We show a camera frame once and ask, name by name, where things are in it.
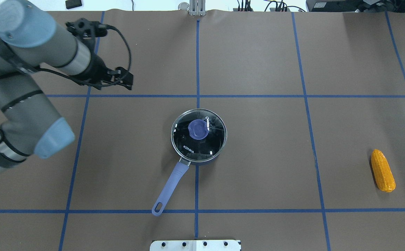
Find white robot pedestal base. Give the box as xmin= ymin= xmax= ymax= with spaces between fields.
xmin=149 ymin=239 xmax=242 ymax=251

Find black small box device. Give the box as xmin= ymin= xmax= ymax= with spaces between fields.
xmin=64 ymin=0 xmax=83 ymax=10

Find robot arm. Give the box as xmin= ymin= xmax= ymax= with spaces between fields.
xmin=0 ymin=0 xmax=134 ymax=174

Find dark blue saucepan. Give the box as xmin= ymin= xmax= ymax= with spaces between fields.
xmin=151 ymin=153 xmax=219 ymax=216

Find yellow corn cob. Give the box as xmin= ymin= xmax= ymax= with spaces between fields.
xmin=371 ymin=149 xmax=396 ymax=193

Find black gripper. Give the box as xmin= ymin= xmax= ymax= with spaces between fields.
xmin=90 ymin=53 xmax=134 ymax=91

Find glass pot lid blue knob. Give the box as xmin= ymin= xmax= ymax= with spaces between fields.
xmin=170 ymin=108 xmax=227 ymax=165

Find aluminium frame post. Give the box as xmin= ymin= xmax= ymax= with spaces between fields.
xmin=188 ymin=0 xmax=207 ymax=16

